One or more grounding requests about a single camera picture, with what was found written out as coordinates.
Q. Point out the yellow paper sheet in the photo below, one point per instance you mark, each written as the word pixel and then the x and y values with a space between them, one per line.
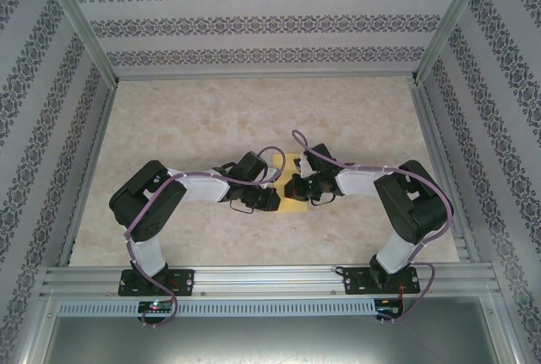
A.
pixel 296 208

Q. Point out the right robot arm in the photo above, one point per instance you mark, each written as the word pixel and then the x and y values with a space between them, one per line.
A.
pixel 414 212

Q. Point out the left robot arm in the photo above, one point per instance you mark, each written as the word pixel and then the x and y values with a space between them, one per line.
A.
pixel 143 208

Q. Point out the grey metal sheet panel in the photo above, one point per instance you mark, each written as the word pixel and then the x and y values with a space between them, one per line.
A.
pixel 270 338

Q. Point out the right circuit board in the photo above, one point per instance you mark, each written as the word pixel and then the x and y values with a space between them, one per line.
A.
pixel 389 307

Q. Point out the circuit board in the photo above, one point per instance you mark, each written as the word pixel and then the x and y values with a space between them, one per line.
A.
pixel 154 306
pixel 389 307

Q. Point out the left circuit board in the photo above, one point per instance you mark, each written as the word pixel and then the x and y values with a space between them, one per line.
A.
pixel 154 306

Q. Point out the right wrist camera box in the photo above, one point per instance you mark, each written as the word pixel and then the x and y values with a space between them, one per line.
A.
pixel 303 165

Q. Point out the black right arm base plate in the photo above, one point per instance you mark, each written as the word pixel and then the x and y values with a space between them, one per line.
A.
pixel 355 279

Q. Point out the aluminium mounting rail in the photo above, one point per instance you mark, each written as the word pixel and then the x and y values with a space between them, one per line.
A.
pixel 270 279

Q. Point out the aluminium table side rail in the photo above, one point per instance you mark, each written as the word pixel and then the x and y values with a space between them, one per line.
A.
pixel 432 127
pixel 98 136

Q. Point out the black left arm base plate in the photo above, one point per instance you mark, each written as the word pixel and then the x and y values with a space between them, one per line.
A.
pixel 181 281

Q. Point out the aluminium frame post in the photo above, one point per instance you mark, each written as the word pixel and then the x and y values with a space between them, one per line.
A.
pixel 80 22
pixel 452 17

